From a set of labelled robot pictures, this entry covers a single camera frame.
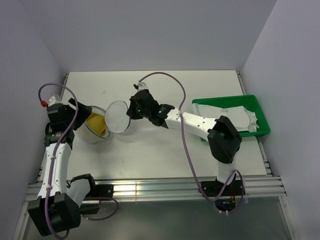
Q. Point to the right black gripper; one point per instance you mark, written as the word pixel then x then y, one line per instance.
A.
pixel 131 112

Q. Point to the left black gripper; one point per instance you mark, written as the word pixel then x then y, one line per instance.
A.
pixel 84 111

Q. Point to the yellow bra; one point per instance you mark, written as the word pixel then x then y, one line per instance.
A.
pixel 96 122

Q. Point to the white garments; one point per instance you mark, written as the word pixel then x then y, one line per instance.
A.
pixel 243 119

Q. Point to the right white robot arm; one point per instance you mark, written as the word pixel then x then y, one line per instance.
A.
pixel 223 138

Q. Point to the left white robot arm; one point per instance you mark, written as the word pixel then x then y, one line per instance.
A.
pixel 57 207

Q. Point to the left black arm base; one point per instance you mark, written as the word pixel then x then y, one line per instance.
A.
pixel 100 191

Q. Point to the green plastic bin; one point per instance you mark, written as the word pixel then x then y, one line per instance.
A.
pixel 250 102

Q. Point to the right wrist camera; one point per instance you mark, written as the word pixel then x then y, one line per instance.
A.
pixel 140 86

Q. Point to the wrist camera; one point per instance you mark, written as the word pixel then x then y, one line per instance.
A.
pixel 55 99
pixel 140 86

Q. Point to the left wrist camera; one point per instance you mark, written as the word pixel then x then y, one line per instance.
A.
pixel 55 99

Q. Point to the aluminium mounting rail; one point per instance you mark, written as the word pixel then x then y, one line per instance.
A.
pixel 180 189

